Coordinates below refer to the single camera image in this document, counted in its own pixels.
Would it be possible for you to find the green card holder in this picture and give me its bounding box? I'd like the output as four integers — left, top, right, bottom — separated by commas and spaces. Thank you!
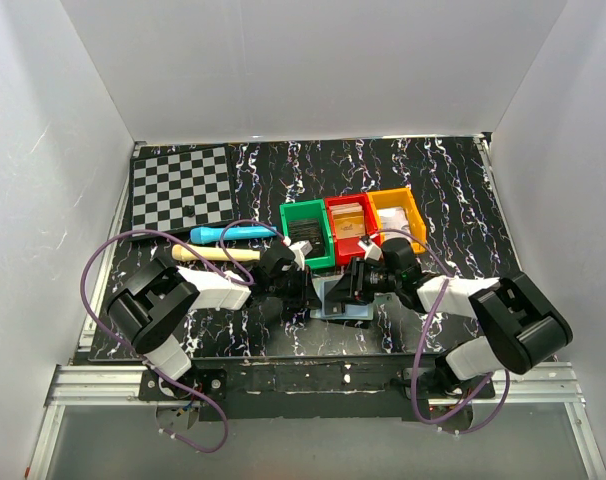
310, 275, 374, 321

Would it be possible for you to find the yellow plastic bin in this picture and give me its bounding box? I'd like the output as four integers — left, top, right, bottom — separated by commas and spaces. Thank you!
367, 187, 427, 254

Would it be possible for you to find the green plastic bin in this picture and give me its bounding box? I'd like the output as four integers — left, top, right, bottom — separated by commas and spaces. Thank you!
280, 199, 335, 270

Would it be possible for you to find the red plastic bin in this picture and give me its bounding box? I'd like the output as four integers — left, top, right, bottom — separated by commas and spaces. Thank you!
324, 193, 377, 266

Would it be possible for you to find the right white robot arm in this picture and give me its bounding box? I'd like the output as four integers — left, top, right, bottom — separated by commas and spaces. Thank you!
325, 238, 573, 392

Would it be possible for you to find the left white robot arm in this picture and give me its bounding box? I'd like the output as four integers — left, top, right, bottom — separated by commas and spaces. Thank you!
107, 244, 322, 380

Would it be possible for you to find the black card in green bin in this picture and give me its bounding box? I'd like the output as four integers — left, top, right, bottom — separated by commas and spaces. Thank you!
288, 218, 326, 258

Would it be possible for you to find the white card in yellow bin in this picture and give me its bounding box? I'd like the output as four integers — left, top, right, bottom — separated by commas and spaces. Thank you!
377, 206, 410, 233

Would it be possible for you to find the orange card in red bin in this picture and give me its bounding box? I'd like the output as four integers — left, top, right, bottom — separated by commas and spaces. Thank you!
330, 202, 366, 240

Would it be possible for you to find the blue plastic crayon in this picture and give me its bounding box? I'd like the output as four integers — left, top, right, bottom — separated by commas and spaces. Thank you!
190, 226, 278, 245

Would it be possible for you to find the cream plastic crayon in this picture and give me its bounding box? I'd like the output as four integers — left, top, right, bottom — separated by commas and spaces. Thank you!
171, 244, 261, 262

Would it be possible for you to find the checkered chessboard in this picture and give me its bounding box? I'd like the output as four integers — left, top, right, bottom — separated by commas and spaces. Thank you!
129, 145, 237, 234

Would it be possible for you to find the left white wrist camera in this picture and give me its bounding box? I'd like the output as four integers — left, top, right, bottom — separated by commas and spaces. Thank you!
289, 240, 312, 269

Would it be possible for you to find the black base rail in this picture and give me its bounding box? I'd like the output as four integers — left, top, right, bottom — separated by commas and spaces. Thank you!
137, 349, 497, 425

